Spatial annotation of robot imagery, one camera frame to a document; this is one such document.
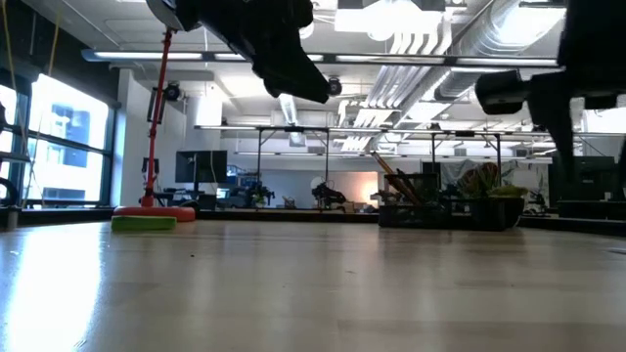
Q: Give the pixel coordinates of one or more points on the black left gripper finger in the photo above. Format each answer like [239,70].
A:
[303,88]

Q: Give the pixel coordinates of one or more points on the black mesh desk organizer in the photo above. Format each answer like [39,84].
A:
[415,217]

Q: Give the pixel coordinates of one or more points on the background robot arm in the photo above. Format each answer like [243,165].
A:
[327,194]
[254,193]

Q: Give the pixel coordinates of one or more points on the large black background monitor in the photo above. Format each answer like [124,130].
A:
[596,186]

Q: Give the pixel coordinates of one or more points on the person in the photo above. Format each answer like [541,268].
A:
[477,178]

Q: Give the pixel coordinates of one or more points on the potted succulent plant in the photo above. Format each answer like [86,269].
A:
[496,215]

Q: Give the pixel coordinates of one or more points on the red desk lamp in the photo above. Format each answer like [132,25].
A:
[156,213]

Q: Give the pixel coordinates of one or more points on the green sticky note pad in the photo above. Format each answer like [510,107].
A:
[142,224]

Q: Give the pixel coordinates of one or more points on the large window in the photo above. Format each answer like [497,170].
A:
[68,127]

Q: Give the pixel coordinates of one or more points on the black ceiling camera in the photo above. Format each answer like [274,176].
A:
[336,88]
[172,92]

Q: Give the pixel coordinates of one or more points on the black metal background frame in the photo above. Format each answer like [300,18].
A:
[464,133]
[293,129]

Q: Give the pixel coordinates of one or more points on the silver ventilation duct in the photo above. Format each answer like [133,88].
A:
[479,44]

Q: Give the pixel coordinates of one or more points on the black aluminium table frame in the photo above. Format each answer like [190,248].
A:
[274,215]

